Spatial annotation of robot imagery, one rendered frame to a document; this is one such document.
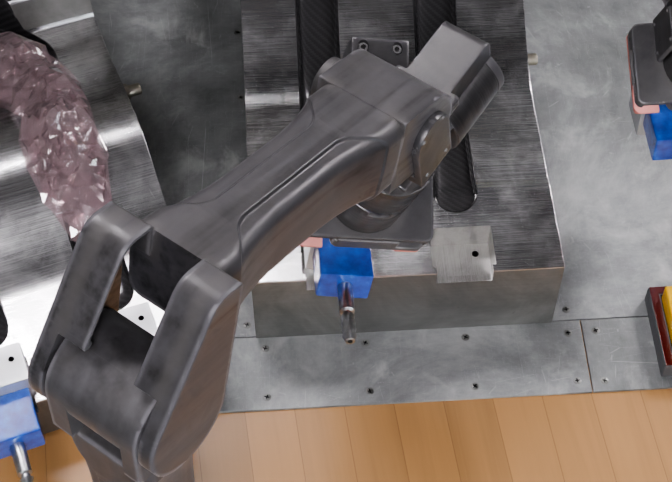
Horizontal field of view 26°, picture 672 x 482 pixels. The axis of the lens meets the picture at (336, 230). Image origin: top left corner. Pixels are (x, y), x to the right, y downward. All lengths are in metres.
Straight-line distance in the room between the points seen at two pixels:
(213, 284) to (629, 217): 0.68
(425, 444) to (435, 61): 0.37
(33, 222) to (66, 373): 0.48
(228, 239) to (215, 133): 0.62
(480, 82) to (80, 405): 0.37
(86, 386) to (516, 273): 0.51
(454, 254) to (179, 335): 0.52
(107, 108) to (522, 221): 0.38
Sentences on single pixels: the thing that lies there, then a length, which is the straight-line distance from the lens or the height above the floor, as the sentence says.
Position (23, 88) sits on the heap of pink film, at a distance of 1.34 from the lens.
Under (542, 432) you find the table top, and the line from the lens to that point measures 1.24.
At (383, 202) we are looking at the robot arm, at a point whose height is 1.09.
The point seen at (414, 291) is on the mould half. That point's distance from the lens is 1.22.
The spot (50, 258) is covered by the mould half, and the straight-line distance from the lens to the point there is 1.27.
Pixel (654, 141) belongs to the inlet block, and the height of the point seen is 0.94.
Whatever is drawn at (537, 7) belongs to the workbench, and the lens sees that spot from 1.52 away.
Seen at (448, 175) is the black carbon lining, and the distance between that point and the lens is 1.27.
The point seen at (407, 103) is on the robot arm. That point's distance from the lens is 0.90.
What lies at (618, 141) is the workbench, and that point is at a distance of 1.42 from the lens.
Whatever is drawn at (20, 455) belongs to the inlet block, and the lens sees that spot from 1.18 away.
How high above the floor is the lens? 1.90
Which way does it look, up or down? 56 degrees down
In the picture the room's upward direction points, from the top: straight up
